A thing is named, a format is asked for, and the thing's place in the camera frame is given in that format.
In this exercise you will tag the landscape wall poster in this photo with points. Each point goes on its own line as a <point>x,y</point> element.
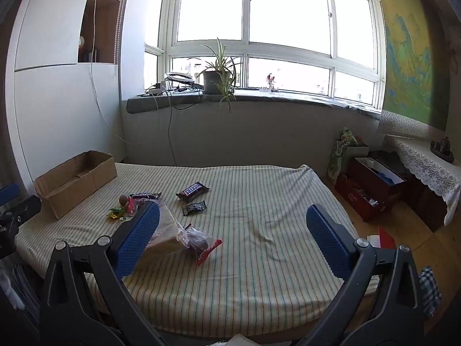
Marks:
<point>407,61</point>

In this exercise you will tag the white lace tablecloth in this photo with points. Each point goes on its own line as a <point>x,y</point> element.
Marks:
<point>425,162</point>

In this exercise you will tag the potted spider plant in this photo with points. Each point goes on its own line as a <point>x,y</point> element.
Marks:
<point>212,81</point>

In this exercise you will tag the white frame window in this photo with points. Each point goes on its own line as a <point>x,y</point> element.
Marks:
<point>245,25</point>

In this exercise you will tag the brown cardboard box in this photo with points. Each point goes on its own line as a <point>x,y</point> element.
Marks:
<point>83,183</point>

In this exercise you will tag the dark chocolate bar blue label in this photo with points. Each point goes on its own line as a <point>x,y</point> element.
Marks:
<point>146,195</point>

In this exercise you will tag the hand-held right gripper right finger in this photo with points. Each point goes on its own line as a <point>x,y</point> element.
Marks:
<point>326,238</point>

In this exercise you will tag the red white paper box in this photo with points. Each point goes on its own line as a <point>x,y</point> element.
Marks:
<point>383,238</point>

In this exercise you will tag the brown chocolate bar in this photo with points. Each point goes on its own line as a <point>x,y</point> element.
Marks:
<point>192,190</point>

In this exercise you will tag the green printed bag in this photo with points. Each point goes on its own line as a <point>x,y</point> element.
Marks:
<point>336,162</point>

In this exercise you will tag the dark wooden cabinet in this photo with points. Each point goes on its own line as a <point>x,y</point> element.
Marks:
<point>428,205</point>

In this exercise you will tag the round brown candy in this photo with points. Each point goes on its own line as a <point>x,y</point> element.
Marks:
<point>123,200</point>

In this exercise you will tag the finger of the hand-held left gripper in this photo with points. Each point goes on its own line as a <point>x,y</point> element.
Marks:
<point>25,207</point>
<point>9,193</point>

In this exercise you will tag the green wrapped candy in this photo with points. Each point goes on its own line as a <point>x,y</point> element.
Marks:
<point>115,213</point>

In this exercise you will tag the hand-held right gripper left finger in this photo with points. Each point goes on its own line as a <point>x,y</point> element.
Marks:
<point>138,238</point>

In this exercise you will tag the blue checkered cloth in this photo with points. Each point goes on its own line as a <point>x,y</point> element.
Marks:
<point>430,292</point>

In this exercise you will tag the dark metal ornament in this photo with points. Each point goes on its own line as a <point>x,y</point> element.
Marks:
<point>443,149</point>

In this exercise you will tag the wooden wall shelf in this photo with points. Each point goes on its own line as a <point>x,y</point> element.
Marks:
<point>104,36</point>

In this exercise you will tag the bread slice packet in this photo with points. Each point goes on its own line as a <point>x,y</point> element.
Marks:
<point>167,234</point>

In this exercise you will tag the patterned white cloth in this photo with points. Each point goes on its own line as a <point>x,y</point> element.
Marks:
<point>399,124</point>

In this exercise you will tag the dark red open box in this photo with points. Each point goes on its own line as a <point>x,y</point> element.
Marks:
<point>371,173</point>

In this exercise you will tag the white cabinet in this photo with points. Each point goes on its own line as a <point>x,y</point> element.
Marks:
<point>54,115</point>

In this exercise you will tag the small figurine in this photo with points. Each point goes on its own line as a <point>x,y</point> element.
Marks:
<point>270,83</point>

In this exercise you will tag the white power strip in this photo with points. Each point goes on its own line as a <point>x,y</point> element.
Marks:
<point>158,89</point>

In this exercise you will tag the small dark snack packet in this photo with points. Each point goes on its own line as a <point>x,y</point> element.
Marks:
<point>194,208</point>

